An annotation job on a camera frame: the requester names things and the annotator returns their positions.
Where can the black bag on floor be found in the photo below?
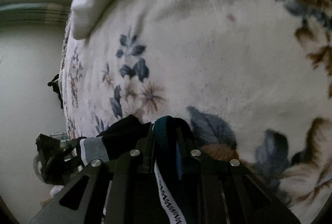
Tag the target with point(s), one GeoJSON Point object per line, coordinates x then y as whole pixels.
{"type": "Point", "coordinates": [58, 164]}

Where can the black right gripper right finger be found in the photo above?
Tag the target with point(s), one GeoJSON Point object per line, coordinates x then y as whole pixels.
{"type": "Point", "coordinates": [227, 192]}

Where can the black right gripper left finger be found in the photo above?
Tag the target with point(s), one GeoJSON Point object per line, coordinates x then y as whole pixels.
{"type": "Point", "coordinates": [103, 192]}

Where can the black teal zigzag sock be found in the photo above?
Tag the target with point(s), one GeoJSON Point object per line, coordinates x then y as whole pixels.
{"type": "Point", "coordinates": [180, 192]}

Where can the black grey striped sock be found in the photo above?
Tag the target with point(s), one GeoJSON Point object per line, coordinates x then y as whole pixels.
{"type": "Point", "coordinates": [120, 138]}

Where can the white floral bed blanket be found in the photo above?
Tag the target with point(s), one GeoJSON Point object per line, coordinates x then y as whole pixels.
{"type": "Point", "coordinates": [251, 77]}

